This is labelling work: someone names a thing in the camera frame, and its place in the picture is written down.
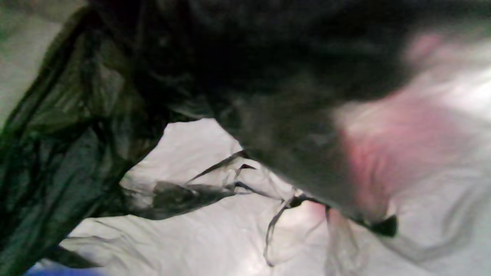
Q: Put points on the person's right hand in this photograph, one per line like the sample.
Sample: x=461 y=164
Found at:
x=287 y=76

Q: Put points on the group of pink paper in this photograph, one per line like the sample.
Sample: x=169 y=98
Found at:
x=368 y=161

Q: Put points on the black plastic trash bag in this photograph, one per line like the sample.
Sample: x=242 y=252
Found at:
x=57 y=134

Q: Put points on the blue recycling bin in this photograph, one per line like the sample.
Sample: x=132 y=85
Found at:
x=65 y=273

